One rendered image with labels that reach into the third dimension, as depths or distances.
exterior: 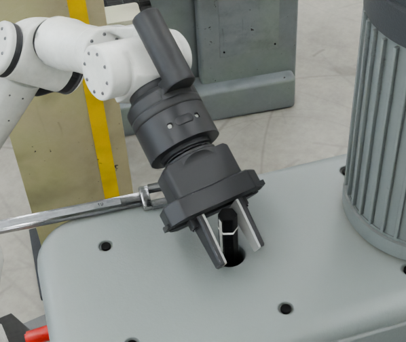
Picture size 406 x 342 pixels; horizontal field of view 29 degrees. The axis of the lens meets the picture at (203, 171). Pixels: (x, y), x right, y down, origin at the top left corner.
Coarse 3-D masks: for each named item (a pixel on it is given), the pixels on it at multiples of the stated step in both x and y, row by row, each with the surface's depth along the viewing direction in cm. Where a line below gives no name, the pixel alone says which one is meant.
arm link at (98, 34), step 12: (120, 24) 99; (132, 24) 99; (84, 36) 97; (96, 36) 97; (108, 36) 98; (120, 36) 98; (132, 36) 97; (180, 36) 93; (84, 48) 96; (180, 48) 92
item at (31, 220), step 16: (144, 192) 97; (64, 208) 95; (80, 208) 95; (96, 208) 95; (112, 208) 95; (144, 208) 95; (0, 224) 94; (16, 224) 94; (32, 224) 94; (48, 224) 94
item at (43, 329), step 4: (36, 328) 105; (40, 328) 105; (44, 328) 105; (28, 332) 105; (32, 332) 105; (36, 332) 105; (40, 332) 105; (44, 332) 105; (24, 336) 105; (28, 336) 105; (32, 336) 105; (36, 336) 105; (40, 336) 105; (44, 336) 105; (48, 336) 105; (28, 340) 104; (32, 340) 105; (36, 340) 105; (40, 340) 105; (44, 340) 105; (48, 340) 105
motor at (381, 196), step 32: (384, 0) 70; (384, 32) 72; (384, 64) 74; (384, 96) 76; (352, 128) 86; (384, 128) 78; (352, 160) 87; (384, 160) 81; (352, 192) 89; (384, 192) 84; (352, 224) 91; (384, 224) 86
